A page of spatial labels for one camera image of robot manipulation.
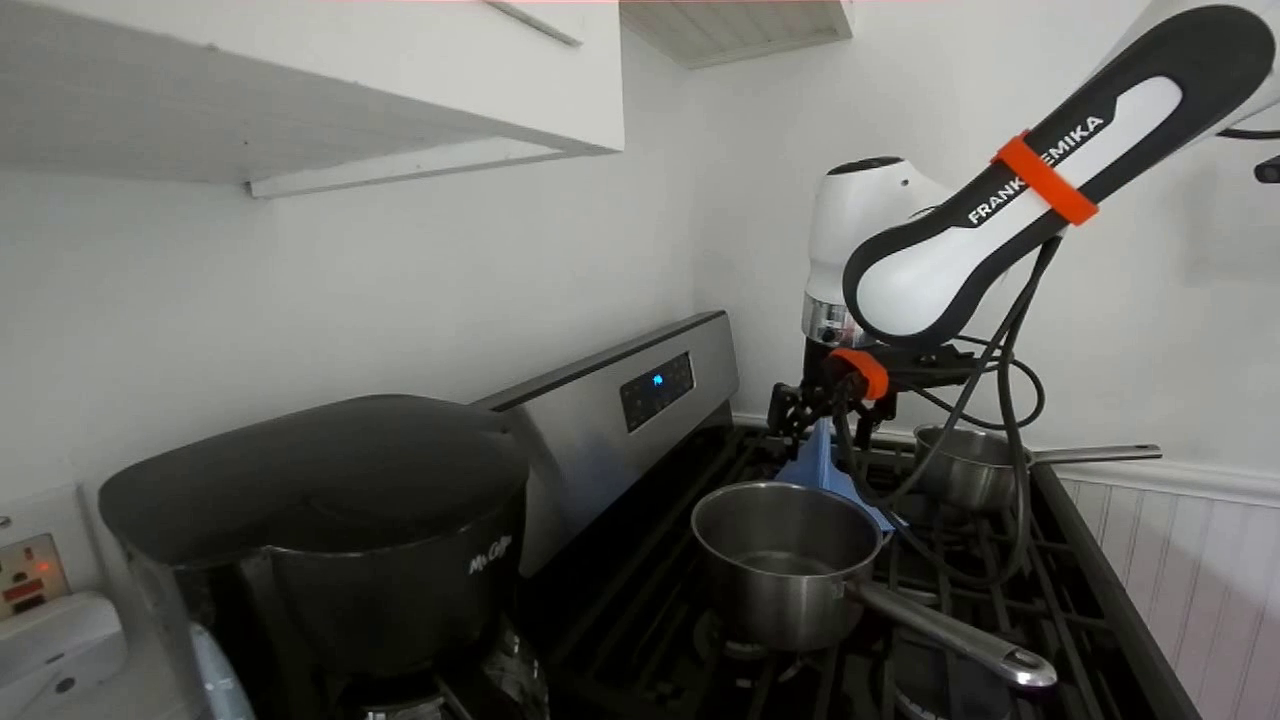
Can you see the white wall outlet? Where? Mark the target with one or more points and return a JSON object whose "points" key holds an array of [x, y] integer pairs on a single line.
{"points": [[30, 575]]}

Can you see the white plastic appliance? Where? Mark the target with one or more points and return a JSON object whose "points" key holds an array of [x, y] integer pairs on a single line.
{"points": [[55, 660]]}

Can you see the small steel saucepan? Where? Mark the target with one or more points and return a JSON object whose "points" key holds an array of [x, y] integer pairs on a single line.
{"points": [[966, 472]]}

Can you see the white black Franka robot arm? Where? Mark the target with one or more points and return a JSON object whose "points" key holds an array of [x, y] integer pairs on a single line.
{"points": [[933, 265]]}

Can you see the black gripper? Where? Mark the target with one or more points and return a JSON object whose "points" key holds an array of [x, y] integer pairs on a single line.
{"points": [[921, 366]]}

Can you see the blue woven dish cloth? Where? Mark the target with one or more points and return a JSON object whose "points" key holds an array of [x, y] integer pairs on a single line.
{"points": [[825, 472]]}

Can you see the white wall cabinet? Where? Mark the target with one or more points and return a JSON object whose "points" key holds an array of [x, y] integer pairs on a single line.
{"points": [[335, 81], [747, 24]]}

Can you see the black drip coffee maker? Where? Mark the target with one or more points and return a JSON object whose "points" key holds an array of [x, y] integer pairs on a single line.
{"points": [[335, 504]]}

